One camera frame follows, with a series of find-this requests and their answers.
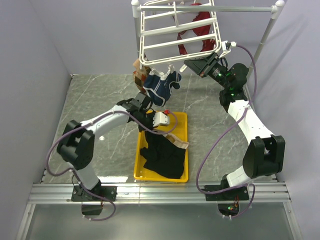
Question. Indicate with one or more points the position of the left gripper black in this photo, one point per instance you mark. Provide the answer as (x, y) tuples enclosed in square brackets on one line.
[(150, 127)]

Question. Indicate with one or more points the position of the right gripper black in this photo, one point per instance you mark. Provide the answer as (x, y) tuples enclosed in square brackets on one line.
[(201, 66)]

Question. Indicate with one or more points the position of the black underwear beige waistband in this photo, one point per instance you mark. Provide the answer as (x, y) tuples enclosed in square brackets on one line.
[(165, 154)]

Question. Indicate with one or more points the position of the white clip hanger frame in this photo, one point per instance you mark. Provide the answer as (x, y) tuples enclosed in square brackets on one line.
[(166, 37)]

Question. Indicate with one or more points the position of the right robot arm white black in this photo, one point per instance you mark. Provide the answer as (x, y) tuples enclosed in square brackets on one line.
[(265, 152)]

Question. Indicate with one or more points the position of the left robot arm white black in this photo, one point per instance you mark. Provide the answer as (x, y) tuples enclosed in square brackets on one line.
[(77, 146)]

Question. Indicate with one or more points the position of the navy blue underwear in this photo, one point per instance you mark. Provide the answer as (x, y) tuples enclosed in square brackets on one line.
[(159, 86)]

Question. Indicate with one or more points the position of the red bra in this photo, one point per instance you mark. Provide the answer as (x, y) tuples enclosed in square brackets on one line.
[(207, 44)]

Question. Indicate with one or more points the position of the argyle brown sock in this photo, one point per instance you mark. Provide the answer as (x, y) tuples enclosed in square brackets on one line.
[(140, 75)]

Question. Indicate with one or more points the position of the yellow plastic tray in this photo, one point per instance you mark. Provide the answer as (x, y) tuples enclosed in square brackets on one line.
[(142, 174)]

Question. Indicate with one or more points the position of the white drying rack stand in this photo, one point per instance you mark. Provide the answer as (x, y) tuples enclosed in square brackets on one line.
[(274, 10)]

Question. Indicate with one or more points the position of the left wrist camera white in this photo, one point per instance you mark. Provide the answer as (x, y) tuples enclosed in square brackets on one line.
[(160, 119)]

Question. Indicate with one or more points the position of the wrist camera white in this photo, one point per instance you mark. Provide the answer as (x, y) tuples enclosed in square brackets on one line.
[(160, 119), (226, 48)]

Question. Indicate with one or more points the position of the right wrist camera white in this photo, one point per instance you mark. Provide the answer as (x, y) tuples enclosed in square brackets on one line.
[(226, 48)]

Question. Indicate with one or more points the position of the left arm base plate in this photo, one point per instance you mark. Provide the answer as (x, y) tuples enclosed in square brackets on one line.
[(92, 205)]

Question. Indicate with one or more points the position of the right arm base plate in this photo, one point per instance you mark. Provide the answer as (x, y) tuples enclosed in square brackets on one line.
[(230, 199)]

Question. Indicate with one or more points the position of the aluminium mounting rail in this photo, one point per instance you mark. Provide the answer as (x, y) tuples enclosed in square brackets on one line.
[(154, 193)]

